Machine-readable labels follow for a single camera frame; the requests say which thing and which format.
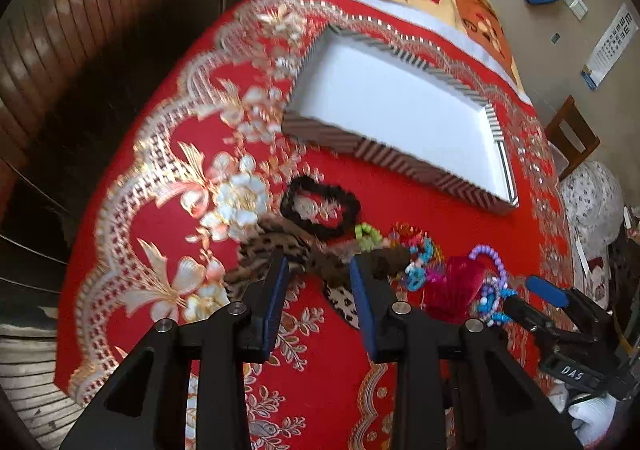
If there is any red embroidered bedspread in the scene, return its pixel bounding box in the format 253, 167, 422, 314
52, 0, 608, 450

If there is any wall calendar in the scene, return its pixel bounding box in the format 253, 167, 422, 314
581, 4, 640, 90

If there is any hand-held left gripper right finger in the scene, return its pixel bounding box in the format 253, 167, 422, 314
348, 255, 583, 450

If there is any red satin bow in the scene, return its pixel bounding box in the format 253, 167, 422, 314
425, 255, 488, 323

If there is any white wall switch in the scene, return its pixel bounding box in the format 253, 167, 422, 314
560, 0, 590, 20

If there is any striped white tray box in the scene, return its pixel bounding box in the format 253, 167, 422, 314
281, 24, 521, 217

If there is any wooden slatted panel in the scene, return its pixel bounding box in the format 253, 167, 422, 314
0, 0, 236, 171

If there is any red and white printed bag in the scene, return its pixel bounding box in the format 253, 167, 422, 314
575, 240, 613, 315

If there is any multicolour heart bead bracelet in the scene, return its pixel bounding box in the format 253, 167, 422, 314
387, 222, 446, 263

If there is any person's right hand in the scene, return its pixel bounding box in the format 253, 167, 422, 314
549, 381, 619, 437

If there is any purple bead bracelet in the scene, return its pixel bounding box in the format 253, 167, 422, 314
469, 244, 509, 301

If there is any leopard print hair bow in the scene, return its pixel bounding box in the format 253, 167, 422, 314
225, 215, 362, 331

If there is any black scrunchie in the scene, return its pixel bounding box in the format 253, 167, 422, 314
280, 176, 362, 233

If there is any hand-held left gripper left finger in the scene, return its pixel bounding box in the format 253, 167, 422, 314
60, 247, 292, 450

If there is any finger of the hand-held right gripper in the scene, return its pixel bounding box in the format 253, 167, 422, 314
525, 275, 608, 331
501, 296, 557, 337

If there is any green and blue bead bracelet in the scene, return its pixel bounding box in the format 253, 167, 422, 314
354, 223, 435, 291

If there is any wooden chair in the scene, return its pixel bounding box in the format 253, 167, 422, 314
544, 96, 601, 181

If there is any floral cushion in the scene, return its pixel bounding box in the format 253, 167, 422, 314
559, 161, 626, 251

